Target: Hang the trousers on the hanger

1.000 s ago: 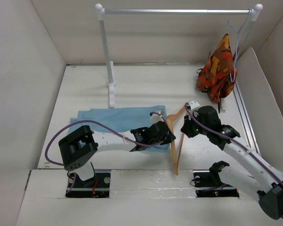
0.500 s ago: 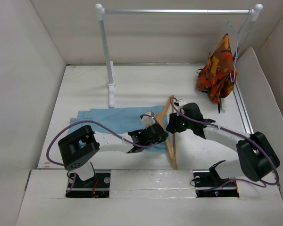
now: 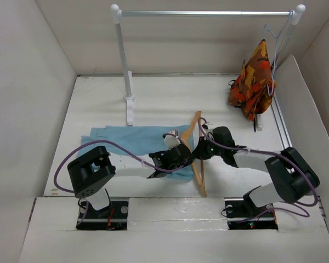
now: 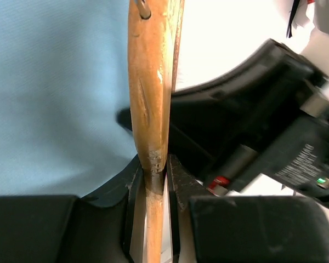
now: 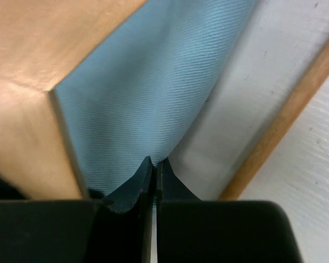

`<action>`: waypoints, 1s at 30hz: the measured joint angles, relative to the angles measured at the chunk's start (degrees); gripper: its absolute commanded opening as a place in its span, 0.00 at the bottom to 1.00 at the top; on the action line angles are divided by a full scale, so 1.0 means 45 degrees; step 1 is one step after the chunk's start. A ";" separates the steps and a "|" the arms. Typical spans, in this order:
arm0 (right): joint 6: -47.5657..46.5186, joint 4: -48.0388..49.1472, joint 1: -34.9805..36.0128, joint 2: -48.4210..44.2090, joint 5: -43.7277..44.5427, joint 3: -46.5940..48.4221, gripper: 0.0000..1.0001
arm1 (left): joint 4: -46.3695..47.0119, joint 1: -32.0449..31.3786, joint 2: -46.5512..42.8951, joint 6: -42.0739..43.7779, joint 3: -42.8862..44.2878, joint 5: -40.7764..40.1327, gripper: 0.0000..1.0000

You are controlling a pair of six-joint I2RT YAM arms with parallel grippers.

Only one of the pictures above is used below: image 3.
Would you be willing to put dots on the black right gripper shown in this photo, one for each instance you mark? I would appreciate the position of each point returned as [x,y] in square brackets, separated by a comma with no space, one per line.
[200,151]

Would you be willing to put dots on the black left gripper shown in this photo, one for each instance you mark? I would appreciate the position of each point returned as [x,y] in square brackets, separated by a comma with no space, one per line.
[187,161]

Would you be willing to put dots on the wooden clothes hanger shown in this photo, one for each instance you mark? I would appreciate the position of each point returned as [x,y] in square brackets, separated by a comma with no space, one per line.
[194,132]

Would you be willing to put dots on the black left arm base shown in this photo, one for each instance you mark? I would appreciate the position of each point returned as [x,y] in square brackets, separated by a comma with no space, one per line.
[112,218]

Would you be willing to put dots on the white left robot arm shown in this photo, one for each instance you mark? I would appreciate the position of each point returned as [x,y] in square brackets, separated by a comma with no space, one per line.
[90,172]

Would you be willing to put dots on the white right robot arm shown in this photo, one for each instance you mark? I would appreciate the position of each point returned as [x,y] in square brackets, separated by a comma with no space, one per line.
[291,176]

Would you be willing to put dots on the white foam block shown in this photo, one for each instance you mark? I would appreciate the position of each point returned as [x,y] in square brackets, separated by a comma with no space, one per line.
[176,214]

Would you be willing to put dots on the blue wire hanger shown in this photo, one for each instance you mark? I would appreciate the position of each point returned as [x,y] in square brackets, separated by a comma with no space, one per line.
[266,28]

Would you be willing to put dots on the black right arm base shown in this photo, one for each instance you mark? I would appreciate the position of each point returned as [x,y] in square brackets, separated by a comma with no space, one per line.
[242,216]

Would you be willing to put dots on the orange patterned garment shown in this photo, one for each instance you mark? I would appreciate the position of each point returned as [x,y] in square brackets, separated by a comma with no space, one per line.
[253,90]

